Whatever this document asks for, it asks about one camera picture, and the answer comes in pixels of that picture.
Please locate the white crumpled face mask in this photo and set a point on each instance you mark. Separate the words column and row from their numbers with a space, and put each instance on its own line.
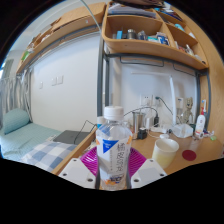
column 182, row 130

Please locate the grey striped curtain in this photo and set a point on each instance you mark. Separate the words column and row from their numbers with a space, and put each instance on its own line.
column 16, row 91

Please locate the stainless steel tumbler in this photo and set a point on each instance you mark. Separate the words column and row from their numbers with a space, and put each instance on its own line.
column 137, row 121

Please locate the white power strip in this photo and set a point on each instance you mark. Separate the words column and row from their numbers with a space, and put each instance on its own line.
column 160, row 129

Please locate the grey metal frame post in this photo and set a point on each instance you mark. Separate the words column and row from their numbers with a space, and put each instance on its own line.
column 100, row 80

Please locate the black power adapter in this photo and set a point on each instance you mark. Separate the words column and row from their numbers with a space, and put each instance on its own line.
column 142, row 134

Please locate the white lotion bottle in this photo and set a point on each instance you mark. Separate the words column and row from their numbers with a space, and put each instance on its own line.
column 200, row 125

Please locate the teal pillow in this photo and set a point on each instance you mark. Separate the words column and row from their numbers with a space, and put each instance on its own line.
column 15, row 120

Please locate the cream white cup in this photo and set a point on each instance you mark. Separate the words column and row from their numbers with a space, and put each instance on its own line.
column 164, row 151

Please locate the flat round red coaster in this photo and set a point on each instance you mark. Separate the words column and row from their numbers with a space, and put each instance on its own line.
column 189, row 155

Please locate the white wall socket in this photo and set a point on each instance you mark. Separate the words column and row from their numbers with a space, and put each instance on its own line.
column 146, row 100

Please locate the brown tree figurine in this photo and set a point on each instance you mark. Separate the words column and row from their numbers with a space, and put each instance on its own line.
column 188, row 110

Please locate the clear plastic water bottle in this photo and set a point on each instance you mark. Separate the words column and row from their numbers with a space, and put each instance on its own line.
column 113, row 146

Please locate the dark grey laptop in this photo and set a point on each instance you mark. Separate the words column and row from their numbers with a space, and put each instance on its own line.
column 68, row 136

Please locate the wooden shelf unit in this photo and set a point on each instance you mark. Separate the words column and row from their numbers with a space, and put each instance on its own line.
column 143, row 25

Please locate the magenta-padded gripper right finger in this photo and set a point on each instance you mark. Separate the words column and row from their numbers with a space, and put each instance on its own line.
column 148, row 171

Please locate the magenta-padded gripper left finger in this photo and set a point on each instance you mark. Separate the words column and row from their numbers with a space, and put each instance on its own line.
column 76, row 171

